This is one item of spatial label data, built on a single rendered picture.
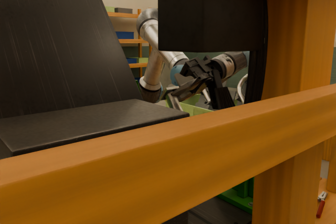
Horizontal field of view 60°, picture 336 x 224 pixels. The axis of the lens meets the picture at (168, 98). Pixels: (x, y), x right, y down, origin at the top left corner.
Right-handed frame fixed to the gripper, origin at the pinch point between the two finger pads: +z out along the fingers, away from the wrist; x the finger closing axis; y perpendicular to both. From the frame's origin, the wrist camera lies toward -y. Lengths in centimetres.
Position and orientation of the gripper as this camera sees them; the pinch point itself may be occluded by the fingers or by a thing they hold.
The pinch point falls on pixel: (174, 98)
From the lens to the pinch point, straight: 79.5
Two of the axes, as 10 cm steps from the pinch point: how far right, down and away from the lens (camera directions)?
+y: -6.0, -7.5, 2.8
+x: 3.3, -5.4, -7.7
